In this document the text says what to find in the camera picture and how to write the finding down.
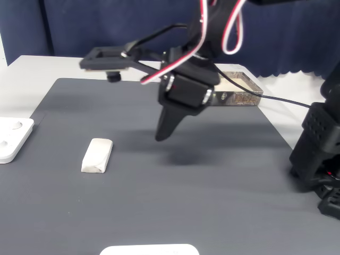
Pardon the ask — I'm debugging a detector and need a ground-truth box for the white block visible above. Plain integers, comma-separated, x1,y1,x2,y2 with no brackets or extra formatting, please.
80,137,114,175

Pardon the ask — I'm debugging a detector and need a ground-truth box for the open printed cardboard box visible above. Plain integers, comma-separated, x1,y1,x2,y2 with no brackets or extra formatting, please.
212,71,265,107

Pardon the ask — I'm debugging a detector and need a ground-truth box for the grey table mat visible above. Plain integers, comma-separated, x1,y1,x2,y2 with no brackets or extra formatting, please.
0,77,340,255

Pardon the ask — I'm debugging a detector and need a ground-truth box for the flat white rounded object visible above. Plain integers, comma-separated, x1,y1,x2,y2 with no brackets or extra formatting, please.
99,243,200,255

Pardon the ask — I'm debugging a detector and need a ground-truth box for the white tray with round dimples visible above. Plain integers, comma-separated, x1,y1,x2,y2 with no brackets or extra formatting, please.
0,117,35,164

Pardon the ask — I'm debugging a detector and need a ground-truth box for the red white black servo cable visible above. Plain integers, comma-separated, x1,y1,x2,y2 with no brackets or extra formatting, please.
140,0,247,86

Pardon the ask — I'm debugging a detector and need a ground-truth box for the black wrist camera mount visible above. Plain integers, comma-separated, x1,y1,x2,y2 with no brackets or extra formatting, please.
79,46,166,83

